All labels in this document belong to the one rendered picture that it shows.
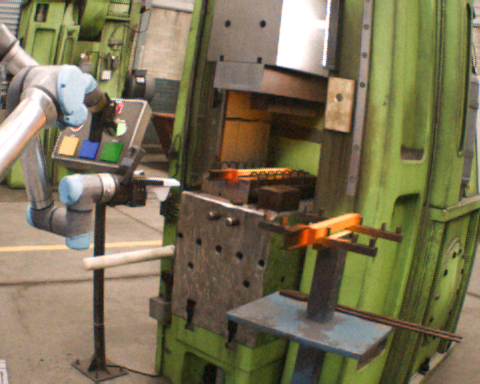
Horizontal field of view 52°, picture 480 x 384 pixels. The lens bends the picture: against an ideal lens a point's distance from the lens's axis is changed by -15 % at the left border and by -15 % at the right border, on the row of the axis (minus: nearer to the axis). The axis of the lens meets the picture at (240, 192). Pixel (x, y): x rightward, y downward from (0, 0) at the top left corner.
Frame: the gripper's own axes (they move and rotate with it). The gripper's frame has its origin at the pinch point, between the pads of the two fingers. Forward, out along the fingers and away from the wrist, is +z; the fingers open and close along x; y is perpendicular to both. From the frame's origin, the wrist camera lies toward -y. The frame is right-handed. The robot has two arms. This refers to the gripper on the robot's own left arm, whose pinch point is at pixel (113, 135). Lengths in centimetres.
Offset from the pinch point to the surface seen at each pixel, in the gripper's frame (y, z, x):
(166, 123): 296, 583, 232
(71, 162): -10.6, 5.3, 17.4
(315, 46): 40, -11, -67
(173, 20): 556, 637, 319
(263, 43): 29, -24, -52
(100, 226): -26.6, 28.5, 8.1
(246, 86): 16, -15, -48
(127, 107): 13.8, 3.2, 0.0
